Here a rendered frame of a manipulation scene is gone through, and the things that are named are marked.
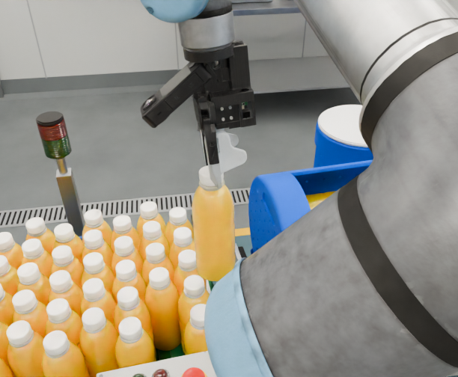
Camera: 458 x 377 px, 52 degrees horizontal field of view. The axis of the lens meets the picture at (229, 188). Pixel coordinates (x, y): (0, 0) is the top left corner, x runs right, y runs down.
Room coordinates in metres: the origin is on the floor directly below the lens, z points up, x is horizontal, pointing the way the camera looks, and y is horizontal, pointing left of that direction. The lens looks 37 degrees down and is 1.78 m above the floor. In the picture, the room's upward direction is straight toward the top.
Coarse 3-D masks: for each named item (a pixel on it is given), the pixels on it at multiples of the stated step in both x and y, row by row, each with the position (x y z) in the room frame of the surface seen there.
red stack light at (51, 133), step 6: (42, 126) 0.96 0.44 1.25; (48, 126) 0.96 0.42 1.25; (54, 126) 0.96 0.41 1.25; (60, 126) 0.97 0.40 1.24; (66, 126) 1.00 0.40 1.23; (42, 132) 0.96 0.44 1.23; (48, 132) 0.96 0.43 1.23; (54, 132) 0.96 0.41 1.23; (60, 132) 0.97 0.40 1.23; (66, 132) 0.99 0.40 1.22; (42, 138) 0.96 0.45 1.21; (48, 138) 0.96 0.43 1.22; (54, 138) 0.96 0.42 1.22; (60, 138) 0.96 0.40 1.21
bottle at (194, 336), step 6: (186, 324) 0.54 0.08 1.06; (192, 324) 0.53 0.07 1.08; (186, 330) 0.53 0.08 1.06; (192, 330) 0.52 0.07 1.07; (198, 330) 0.52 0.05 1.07; (186, 336) 0.52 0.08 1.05; (192, 336) 0.51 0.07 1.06; (198, 336) 0.51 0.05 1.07; (204, 336) 0.51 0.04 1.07; (186, 342) 0.52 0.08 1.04; (192, 342) 0.51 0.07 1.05; (198, 342) 0.51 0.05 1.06; (204, 342) 0.51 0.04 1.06; (186, 348) 0.52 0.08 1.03; (192, 348) 0.51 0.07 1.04; (198, 348) 0.50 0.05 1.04; (204, 348) 0.50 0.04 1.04; (186, 354) 0.52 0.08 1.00
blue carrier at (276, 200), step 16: (368, 160) 0.87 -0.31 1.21; (272, 176) 0.79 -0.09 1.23; (288, 176) 0.78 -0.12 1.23; (304, 176) 0.87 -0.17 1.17; (320, 176) 0.89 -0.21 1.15; (336, 176) 0.91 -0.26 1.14; (352, 176) 0.92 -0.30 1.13; (256, 192) 0.81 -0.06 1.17; (272, 192) 0.72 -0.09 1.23; (288, 192) 0.72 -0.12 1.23; (304, 192) 0.72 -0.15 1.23; (320, 192) 0.91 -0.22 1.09; (256, 208) 0.81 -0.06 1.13; (272, 208) 0.70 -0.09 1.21; (288, 208) 0.69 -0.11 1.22; (304, 208) 0.69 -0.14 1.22; (256, 224) 0.80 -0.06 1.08; (272, 224) 0.70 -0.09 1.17; (288, 224) 0.66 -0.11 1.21; (256, 240) 0.80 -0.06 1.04
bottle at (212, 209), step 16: (208, 192) 0.59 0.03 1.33; (224, 192) 0.59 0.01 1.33; (192, 208) 0.59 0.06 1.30; (208, 208) 0.57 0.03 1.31; (224, 208) 0.58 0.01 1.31; (208, 224) 0.57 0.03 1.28; (224, 224) 0.57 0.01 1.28; (208, 240) 0.56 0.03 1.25; (224, 240) 0.57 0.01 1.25; (208, 256) 0.56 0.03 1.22; (224, 256) 0.56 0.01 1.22; (208, 272) 0.56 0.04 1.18; (224, 272) 0.56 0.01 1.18
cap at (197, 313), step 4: (196, 304) 0.55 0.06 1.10; (200, 304) 0.55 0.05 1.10; (204, 304) 0.55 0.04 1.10; (192, 308) 0.55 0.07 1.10; (196, 308) 0.55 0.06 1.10; (200, 308) 0.55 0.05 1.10; (204, 308) 0.55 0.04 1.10; (192, 312) 0.54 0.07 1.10; (196, 312) 0.54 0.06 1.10; (200, 312) 0.54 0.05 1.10; (204, 312) 0.54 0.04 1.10; (192, 316) 0.53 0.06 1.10; (196, 316) 0.53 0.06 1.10; (200, 316) 0.53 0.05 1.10; (192, 320) 0.52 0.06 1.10; (196, 320) 0.52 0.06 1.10; (200, 320) 0.52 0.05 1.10; (196, 324) 0.52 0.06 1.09; (200, 324) 0.52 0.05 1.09
